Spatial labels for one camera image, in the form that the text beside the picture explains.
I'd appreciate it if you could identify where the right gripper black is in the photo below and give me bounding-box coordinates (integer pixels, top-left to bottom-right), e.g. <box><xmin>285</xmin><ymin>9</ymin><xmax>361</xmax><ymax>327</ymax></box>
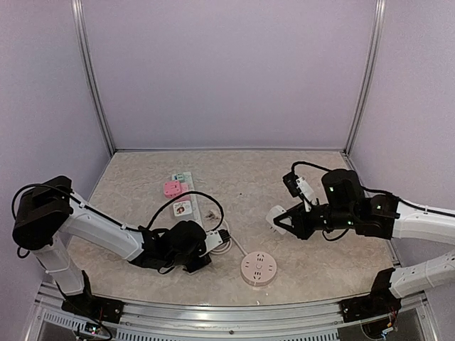
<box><xmin>275</xmin><ymin>200</ymin><xmax>357</xmax><ymax>239</ymax></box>

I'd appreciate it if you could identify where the white plug adapter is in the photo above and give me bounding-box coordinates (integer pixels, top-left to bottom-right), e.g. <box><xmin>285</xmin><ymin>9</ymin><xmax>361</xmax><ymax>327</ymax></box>
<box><xmin>265</xmin><ymin>205</ymin><xmax>289</xmax><ymax>235</ymax></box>

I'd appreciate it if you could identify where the white multicolour power strip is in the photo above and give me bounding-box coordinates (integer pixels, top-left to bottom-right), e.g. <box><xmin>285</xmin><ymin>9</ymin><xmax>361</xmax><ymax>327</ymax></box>
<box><xmin>170</xmin><ymin>172</ymin><xmax>203</xmax><ymax>227</ymax></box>

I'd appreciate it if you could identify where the white cube socket adapter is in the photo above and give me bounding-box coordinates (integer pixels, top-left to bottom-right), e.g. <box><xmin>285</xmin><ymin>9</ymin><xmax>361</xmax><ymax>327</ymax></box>
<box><xmin>172</xmin><ymin>200</ymin><xmax>193</xmax><ymax>218</ymax></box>

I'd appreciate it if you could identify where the round pink power socket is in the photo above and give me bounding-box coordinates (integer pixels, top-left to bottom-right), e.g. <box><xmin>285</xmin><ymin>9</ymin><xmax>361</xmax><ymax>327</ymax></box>
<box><xmin>240</xmin><ymin>251</ymin><xmax>277</xmax><ymax>286</ymax></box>

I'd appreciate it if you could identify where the pink plug adapter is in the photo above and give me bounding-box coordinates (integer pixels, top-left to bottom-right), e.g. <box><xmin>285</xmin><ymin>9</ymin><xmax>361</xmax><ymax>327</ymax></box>
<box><xmin>163</xmin><ymin>180</ymin><xmax>183</xmax><ymax>199</ymax></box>

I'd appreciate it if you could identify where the green plug adapter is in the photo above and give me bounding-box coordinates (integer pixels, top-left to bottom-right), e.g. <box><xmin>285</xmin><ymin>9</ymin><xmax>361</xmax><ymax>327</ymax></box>
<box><xmin>175</xmin><ymin>173</ymin><xmax>186</xmax><ymax>182</ymax></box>

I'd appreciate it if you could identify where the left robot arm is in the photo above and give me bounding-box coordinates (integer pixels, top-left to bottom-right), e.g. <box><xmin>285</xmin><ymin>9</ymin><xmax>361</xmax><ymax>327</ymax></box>
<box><xmin>11</xmin><ymin>175</ymin><xmax>224</xmax><ymax>324</ymax></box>

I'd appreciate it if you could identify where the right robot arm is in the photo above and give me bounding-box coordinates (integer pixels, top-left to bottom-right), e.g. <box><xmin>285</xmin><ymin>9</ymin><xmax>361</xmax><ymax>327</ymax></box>
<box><xmin>266</xmin><ymin>168</ymin><xmax>454</xmax><ymax>323</ymax></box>

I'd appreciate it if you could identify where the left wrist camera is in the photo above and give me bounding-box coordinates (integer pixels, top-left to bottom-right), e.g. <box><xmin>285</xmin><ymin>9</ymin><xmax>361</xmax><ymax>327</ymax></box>
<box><xmin>205</xmin><ymin>229</ymin><xmax>231</xmax><ymax>255</ymax></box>

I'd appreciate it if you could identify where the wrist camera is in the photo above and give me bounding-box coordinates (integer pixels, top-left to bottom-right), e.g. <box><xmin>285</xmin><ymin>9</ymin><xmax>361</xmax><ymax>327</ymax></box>
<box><xmin>205</xmin><ymin>229</ymin><xmax>231</xmax><ymax>255</ymax></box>
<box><xmin>282</xmin><ymin>172</ymin><xmax>318</xmax><ymax>205</ymax></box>

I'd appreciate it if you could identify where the white coiled socket cable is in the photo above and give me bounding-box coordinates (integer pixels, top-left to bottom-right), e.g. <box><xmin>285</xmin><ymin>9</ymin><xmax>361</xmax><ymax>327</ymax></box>
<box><xmin>209</xmin><ymin>220</ymin><xmax>250</xmax><ymax>256</ymax></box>

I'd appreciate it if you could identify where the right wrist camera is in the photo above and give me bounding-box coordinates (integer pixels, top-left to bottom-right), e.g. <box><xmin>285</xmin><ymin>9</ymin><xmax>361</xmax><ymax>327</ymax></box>
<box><xmin>282</xmin><ymin>172</ymin><xmax>318</xmax><ymax>205</ymax></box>

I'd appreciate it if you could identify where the front aluminium rail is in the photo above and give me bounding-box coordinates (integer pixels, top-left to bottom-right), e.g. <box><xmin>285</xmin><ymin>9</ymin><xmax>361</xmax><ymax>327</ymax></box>
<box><xmin>24</xmin><ymin>282</ymin><xmax>438</xmax><ymax>340</ymax></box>

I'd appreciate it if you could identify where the right aluminium frame post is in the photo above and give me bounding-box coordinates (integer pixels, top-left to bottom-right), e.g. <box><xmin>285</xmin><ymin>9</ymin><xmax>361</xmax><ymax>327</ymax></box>
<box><xmin>343</xmin><ymin>0</ymin><xmax>387</xmax><ymax>158</ymax></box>

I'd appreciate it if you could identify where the aluminium frame post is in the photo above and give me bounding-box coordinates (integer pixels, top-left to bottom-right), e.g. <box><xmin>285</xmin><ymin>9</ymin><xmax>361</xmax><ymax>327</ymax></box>
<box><xmin>71</xmin><ymin>0</ymin><xmax>117</xmax><ymax>157</ymax></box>
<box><xmin>343</xmin><ymin>0</ymin><xmax>387</xmax><ymax>158</ymax></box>

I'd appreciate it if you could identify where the left aluminium frame post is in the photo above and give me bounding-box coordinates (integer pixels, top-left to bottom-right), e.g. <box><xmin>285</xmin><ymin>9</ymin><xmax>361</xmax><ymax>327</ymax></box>
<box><xmin>71</xmin><ymin>0</ymin><xmax>117</xmax><ymax>157</ymax></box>

